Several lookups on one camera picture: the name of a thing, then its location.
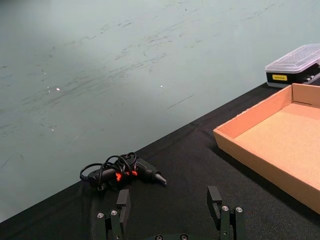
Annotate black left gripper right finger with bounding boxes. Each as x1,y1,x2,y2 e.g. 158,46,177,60
206,185,247,240

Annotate black table cloth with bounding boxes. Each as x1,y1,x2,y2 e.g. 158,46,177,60
0,77,320,240

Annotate black corded tool orange parts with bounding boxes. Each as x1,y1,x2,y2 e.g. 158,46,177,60
79,152,168,193

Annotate clear plastic case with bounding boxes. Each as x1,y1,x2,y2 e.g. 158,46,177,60
264,43,320,89

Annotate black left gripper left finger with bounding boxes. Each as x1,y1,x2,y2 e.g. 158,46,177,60
95,189,132,240

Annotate shallow brown cardboard tray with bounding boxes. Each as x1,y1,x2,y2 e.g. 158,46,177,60
212,83,320,215

